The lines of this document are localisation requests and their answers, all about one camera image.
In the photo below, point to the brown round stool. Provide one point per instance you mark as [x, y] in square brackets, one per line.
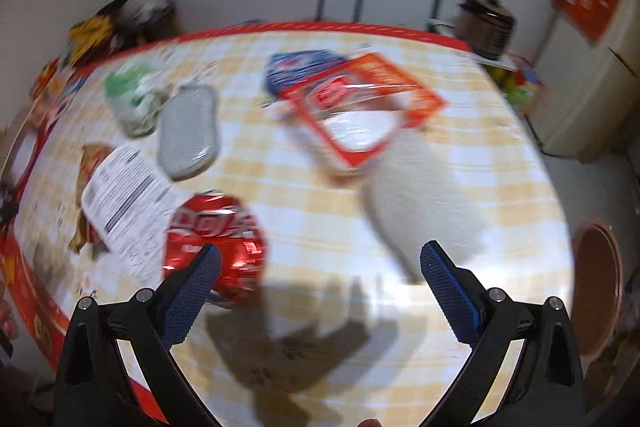
[597, 287]

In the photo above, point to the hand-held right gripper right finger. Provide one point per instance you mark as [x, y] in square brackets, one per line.
[450, 292]

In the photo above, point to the dark plastic bags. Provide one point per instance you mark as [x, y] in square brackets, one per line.
[145, 19]

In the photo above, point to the brown rice cooker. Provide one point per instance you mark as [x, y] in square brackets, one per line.
[482, 29]

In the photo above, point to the grey mesh scouring sponge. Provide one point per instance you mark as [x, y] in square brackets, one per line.
[187, 132]

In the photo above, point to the yellow snack bags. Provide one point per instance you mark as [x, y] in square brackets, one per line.
[90, 37]

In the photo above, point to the cream fridge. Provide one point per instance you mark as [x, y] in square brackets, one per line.
[590, 97]

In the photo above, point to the white printed snack packet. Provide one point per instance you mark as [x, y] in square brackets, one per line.
[125, 187]

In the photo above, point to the yellow checkered tablecloth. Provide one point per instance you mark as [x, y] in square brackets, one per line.
[300, 217]

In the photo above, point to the colourful toy pile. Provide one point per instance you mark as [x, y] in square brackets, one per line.
[517, 84]

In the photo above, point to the orange packets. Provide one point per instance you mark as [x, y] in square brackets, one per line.
[47, 92]

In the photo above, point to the blue snack packet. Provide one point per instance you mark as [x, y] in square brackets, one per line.
[290, 67]

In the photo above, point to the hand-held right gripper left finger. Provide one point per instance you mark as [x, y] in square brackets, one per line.
[192, 297]

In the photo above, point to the crushed red cola can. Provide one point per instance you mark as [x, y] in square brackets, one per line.
[215, 222]

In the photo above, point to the red framed rice package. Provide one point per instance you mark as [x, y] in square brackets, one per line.
[415, 102]

